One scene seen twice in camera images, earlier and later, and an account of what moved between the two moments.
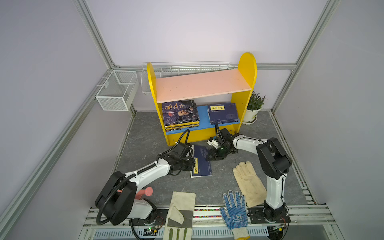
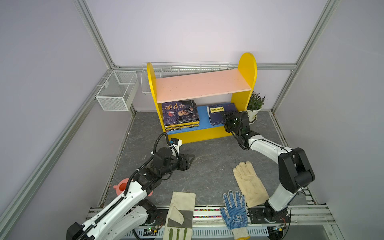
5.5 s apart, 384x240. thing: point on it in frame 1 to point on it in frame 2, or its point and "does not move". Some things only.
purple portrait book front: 180,112 does not move
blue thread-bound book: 202,167 to 215,112
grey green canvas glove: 179,225 does not move
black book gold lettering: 181,126 does not move
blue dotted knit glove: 236,217 does not move
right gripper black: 214,155 to 233,118
